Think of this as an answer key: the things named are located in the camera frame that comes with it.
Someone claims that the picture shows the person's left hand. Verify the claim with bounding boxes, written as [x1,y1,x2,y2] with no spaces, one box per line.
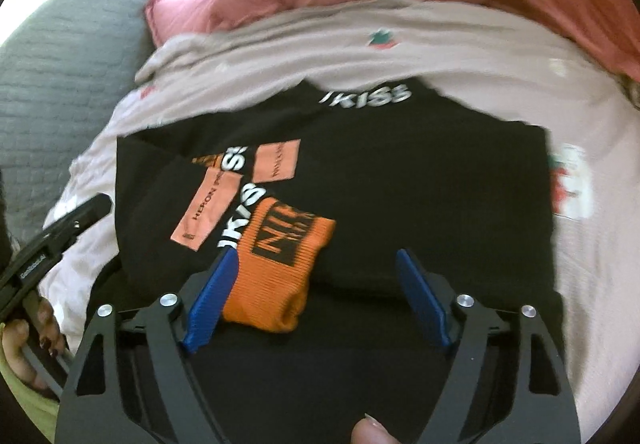
[0,295,68,392]

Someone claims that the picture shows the grey quilted mattress cover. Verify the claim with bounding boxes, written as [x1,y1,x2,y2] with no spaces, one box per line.
[1,0,154,242]

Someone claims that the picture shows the black sock with orange labels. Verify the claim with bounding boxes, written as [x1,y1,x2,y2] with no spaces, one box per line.
[170,139,300,251]

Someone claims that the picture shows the orange black knit sock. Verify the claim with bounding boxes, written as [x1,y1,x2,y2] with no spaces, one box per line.
[222,197,336,334]

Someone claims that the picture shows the person's right hand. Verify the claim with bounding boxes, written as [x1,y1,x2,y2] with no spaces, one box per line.
[350,414,399,444]

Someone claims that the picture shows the pink cartoon print bedsheet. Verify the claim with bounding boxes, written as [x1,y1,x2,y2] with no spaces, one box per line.
[49,0,639,438]

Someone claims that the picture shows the black garment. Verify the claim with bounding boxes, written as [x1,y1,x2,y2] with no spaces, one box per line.
[89,78,563,443]

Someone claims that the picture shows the green cushion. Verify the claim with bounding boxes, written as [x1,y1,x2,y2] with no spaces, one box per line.
[1,343,60,443]

